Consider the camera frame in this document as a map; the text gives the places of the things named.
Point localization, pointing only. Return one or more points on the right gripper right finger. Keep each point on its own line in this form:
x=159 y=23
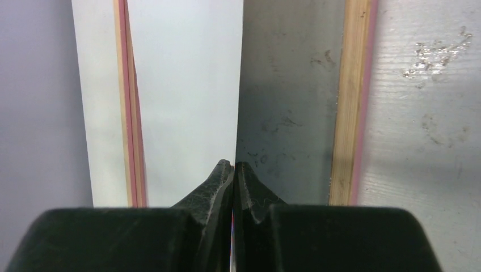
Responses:
x=271 y=235

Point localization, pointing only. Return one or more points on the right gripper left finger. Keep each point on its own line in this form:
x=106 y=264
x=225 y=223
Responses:
x=131 y=240

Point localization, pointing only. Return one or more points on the sea landscape photo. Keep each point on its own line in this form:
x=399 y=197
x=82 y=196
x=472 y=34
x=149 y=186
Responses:
x=187 y=56

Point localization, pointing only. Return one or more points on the pink wooden photo frame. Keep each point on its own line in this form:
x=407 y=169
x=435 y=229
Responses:
x=356 y=56

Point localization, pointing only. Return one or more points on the clear acrylic sheet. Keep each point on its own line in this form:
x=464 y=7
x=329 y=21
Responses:
x=289 y=80

